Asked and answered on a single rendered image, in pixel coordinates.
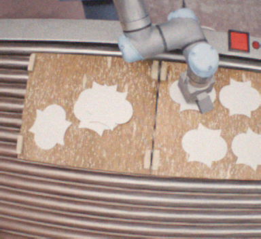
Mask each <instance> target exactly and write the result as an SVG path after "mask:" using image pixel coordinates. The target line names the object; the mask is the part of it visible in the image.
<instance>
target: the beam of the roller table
mask: <svg viewBox="0 0 261 239"><path fill-rule="evenodd" d="M202 30H203V32H204V34H205V37H206V39H207V42H208V43H209V45H210V46H212V47H213V48H215V49H216V51H217V53H218V55H219V57H222V58H230V59H237V60H244V61H252V62H259V63H261V37H256V36H249V39H250V43H249V48H250V53H249V54H245V53H238V52H231V51H228V32H222V31H212V30H209V29H202ZM122 34H123V30H122V27H121V25H120V21H119V20H93V19H91V20H85V19H68V18H67V19H60V18H57V19H52V18H48V19H45V18H40V19H38V18H32V19H30V18H25V19H23V18H19V19H15V18H12V19H9V18H6V19H1V18H0V43H34V44H36V43H42V44H47V43H49V44H57V45H58V44H65V45H72V44H73V45H97V46H106V47H115V48H118V47H119V44H118V37H119V36H121V35H122ZM253 41H257V42H258V43H259V44H260V48H259V49H254V48H253V47H252V45H251V44H252V42H253Z"/></svg>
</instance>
